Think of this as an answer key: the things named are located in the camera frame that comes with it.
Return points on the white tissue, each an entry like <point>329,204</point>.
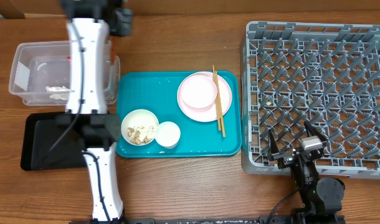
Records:
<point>58,92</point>

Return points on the grey dishwasher rack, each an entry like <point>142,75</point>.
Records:
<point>327,74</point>

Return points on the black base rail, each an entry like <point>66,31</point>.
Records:
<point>208,221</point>

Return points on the black tray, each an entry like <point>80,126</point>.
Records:
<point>42,149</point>

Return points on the clear plastic bin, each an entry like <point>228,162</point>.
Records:
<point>37,65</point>

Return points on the large pink plate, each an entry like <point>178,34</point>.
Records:
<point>207,114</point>

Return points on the wooden chopstick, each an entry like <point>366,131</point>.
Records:
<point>218,105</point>
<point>222,122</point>

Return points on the small white cup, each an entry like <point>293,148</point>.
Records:
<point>168,134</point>

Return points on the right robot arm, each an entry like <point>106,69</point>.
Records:
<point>321,197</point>

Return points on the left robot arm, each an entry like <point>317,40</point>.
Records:
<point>90,25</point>

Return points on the teal serving tray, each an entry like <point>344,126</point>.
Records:
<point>157,92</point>

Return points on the rice and peanut shells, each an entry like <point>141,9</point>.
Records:
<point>141,135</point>

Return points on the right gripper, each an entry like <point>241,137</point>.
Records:
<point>285,158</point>

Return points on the white bowl with food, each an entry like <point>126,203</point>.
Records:
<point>139,117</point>

